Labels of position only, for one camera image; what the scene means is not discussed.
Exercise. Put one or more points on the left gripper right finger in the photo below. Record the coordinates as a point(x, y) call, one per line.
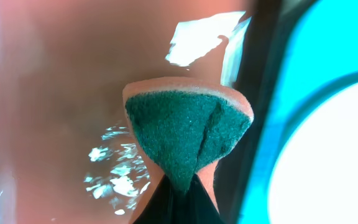
point(196, 207)

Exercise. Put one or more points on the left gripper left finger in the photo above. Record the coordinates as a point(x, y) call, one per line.
point(162, 206)

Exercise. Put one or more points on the green and pink sponge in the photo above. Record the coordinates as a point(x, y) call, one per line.
point(183, 124)

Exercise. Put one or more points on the white plate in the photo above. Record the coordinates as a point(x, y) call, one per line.
point(315, 179)

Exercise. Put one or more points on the dark red water tray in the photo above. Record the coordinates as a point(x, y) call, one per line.
point(63, 66)

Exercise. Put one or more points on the teal plastic tray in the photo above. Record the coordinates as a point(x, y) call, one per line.
point(320, 60)

